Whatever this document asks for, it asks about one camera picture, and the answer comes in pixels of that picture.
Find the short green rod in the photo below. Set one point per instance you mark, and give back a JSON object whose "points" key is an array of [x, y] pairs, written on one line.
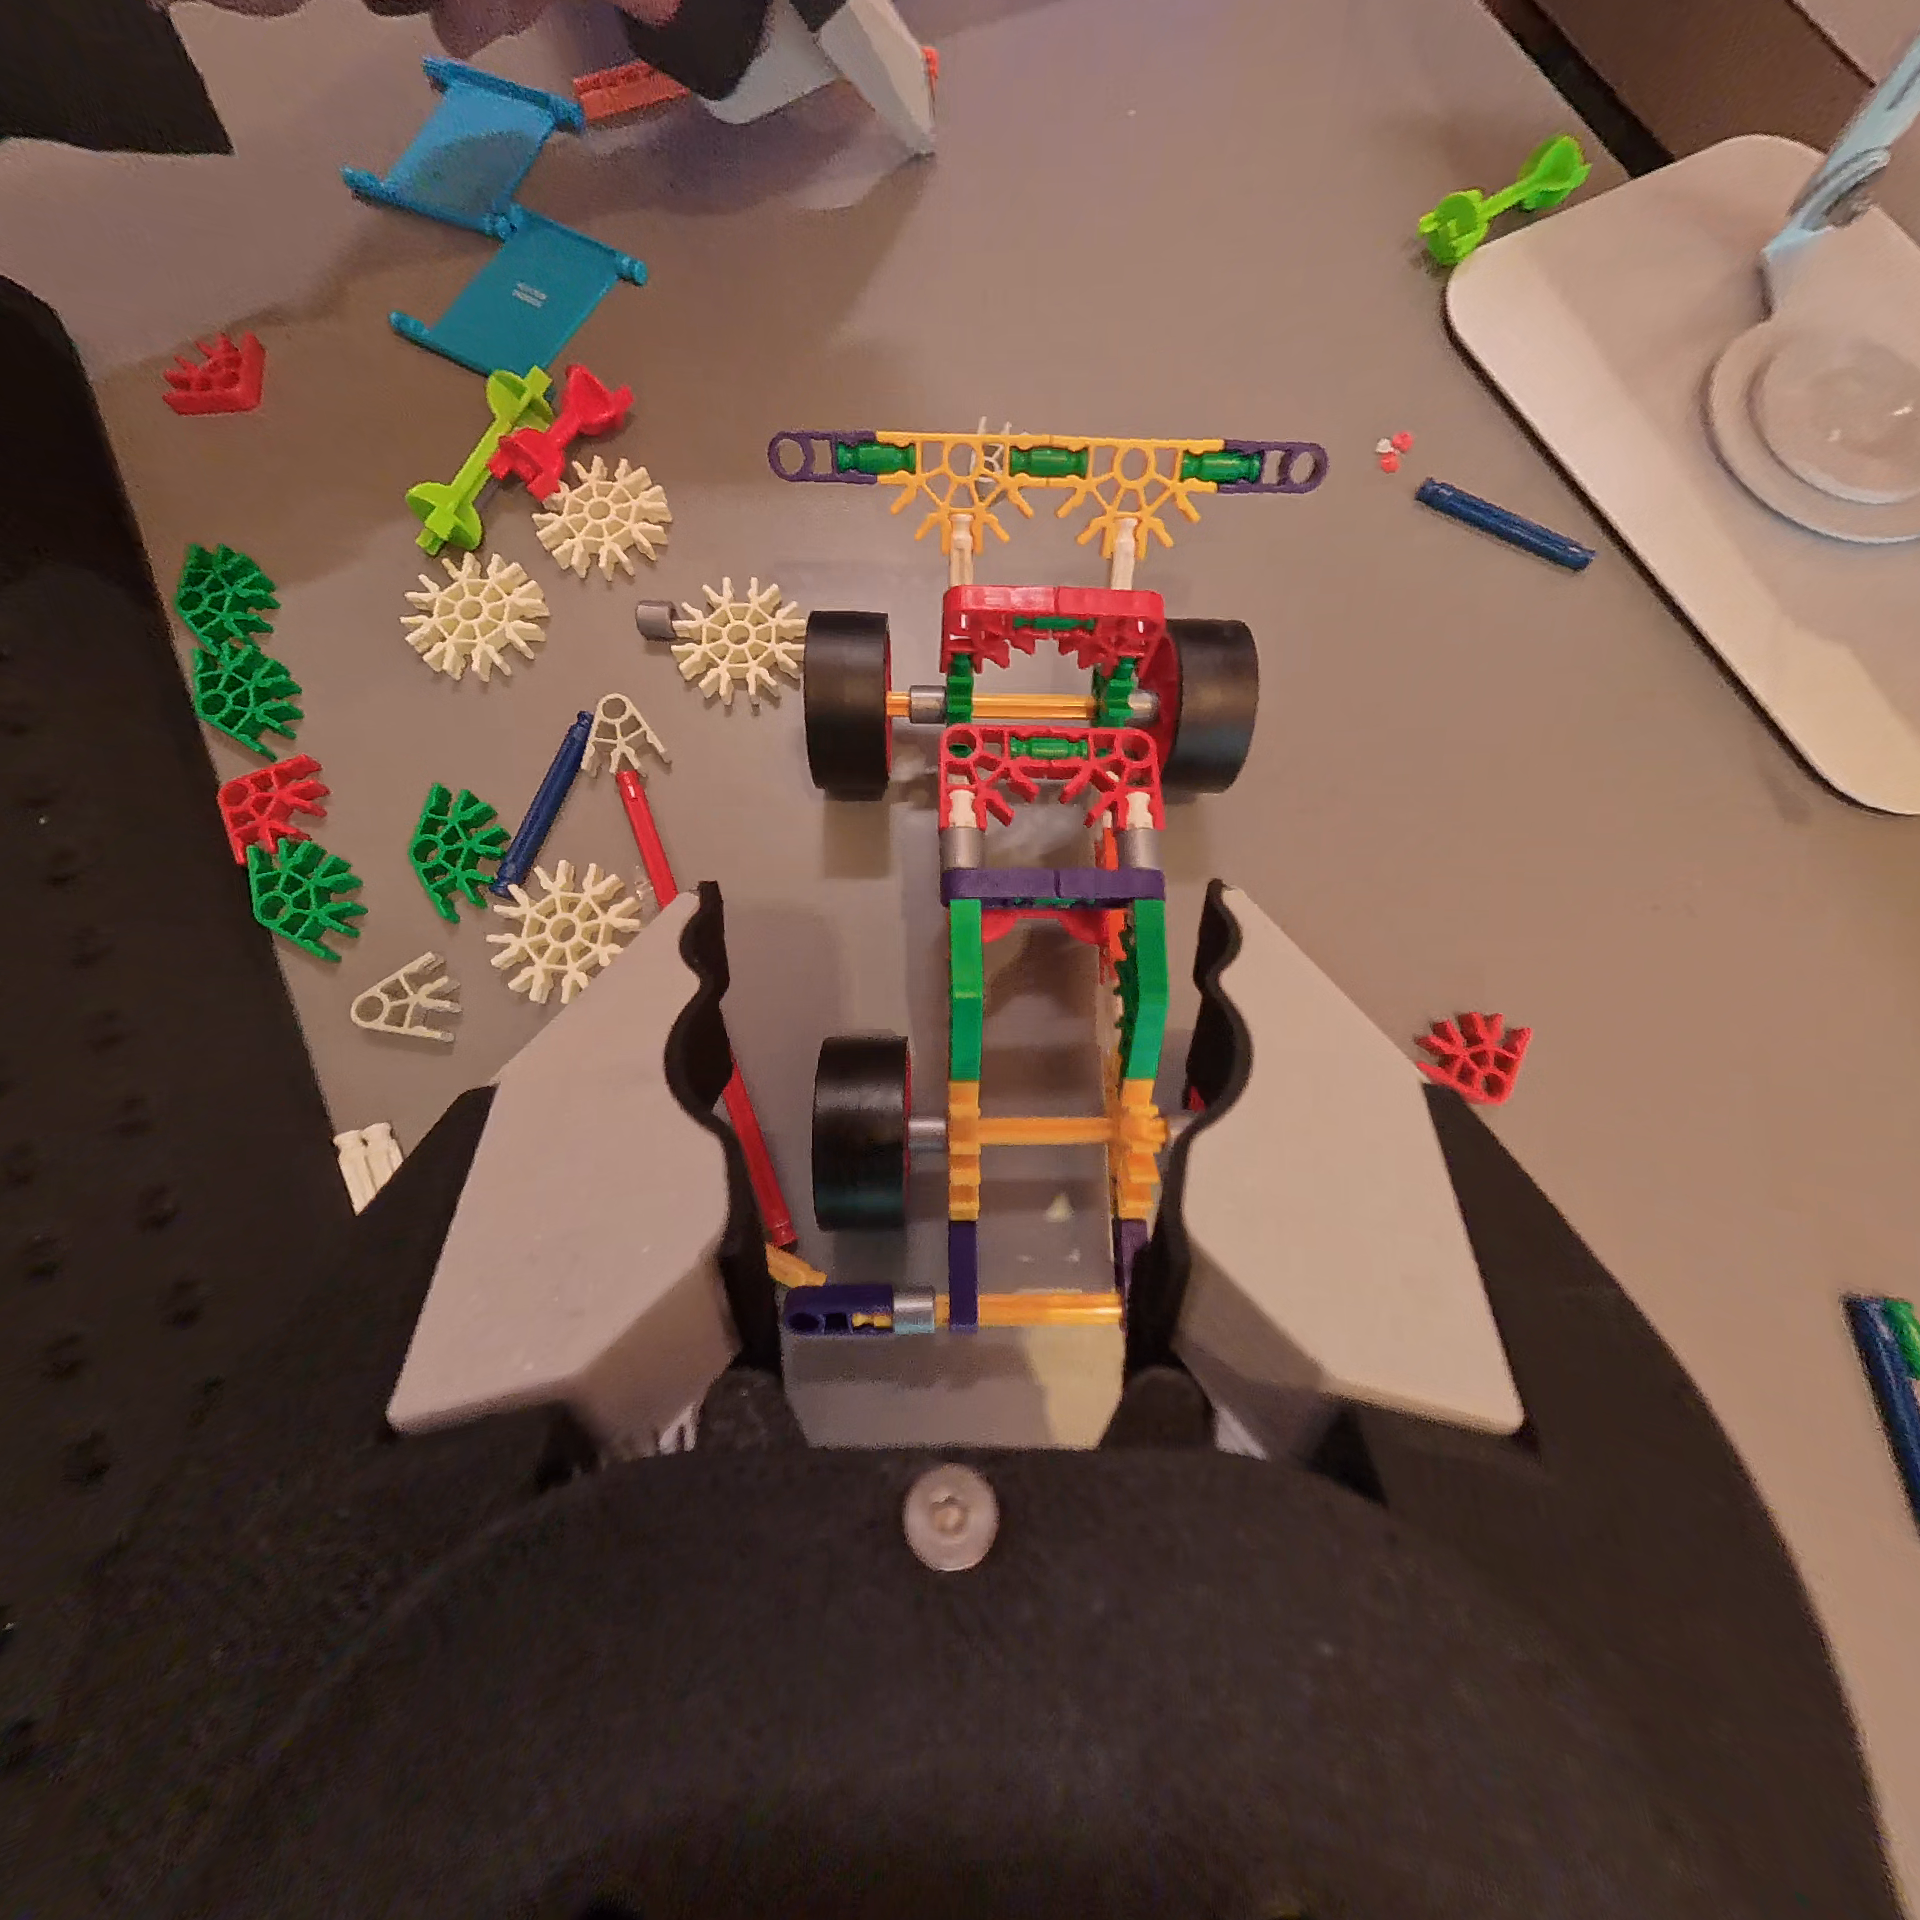
{"points": [[1905, 1328], [1217, 469], [1043, 461], [864, 455]]}

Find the red fan connector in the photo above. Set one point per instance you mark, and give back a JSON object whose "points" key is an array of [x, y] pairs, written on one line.
{"points": [[1472, 1055], [269, 803]]}

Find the person's left forearm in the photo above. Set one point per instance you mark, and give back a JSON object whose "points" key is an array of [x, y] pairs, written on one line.
{"points": [[90, 75]]}

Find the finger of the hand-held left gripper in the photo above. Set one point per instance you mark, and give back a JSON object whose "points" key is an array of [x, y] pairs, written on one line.
{"points": [[885, 75]]}

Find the red connector piece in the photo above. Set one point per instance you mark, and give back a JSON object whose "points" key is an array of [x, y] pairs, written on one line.
{"points": [[216, 376]]}

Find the white rod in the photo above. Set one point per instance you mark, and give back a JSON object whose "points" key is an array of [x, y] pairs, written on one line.
{"points": [[1120, 568]]}

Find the pair of white rods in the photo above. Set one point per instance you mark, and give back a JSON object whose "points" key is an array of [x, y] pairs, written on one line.
{"points": [[366, 1164]]}

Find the short blue rod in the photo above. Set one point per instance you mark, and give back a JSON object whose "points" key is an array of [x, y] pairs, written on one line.
{"points": [[1888, 1395]]}

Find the white document stand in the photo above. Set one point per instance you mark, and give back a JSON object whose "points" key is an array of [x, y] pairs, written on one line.
{"points": [[1622, 452]]}

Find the purple and yellow rod assembly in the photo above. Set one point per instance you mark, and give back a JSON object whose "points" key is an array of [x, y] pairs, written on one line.
{"points": [[869, 1306]]}

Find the red long rod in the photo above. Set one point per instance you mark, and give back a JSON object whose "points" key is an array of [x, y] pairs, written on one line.
{"points": [[707, 1019]]}

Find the purple connector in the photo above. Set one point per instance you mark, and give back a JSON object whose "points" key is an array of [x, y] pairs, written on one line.
{"points": [[1267, 464], [803, 455]]}

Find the green fan connector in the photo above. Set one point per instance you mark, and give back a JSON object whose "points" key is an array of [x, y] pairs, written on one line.
{"points": [[250, 696], [456, 847], [308, 897], [227, 593], [1115, 696]]}

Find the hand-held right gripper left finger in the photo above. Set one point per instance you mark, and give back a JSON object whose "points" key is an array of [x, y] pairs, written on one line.
{"points": [[568, 1228]]}

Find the yellow connector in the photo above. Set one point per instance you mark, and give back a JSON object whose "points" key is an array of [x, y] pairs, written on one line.
{"points": [[943, 483], [1124, 491]]}

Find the red and green toy model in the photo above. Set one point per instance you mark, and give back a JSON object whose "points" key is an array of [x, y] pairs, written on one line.
{"points": [[1048, 782]]}

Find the light grey wedge connector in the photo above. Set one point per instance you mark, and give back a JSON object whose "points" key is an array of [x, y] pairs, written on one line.
{"points": [[407, 997], [620, 735]]}

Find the person's left hand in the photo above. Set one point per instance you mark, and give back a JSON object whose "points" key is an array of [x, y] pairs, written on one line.
{"points": [[510, 18]]}

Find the lime green plastic piece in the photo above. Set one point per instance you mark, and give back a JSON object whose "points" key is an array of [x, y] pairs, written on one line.
{"points": [[470, 464]]}

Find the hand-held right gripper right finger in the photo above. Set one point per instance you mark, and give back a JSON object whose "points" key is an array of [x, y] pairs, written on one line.
{"points": [[1335, 1228]]}

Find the red double-ended connector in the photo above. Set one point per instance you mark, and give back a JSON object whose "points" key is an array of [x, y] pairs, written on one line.
{"points": [[561, 428]]}

